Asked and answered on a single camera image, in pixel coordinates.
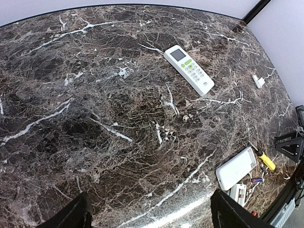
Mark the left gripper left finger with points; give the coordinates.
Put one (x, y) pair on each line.
(76, 214)

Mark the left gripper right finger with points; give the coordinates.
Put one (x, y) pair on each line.
(226, 213)

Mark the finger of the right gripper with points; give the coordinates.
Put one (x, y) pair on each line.
(290, 145)

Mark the white remote with label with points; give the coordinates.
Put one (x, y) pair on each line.
(238, 193)

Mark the yellow handled screwdriver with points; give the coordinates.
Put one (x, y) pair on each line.
(266, 160)

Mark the white battery cover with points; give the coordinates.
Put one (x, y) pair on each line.
(258, 81)

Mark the white remote with buttons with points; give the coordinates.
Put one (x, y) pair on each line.
(189, 69)

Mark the black front rail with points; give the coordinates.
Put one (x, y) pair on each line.
(294, 186)

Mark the right black frame post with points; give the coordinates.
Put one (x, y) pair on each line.
(255, 11)

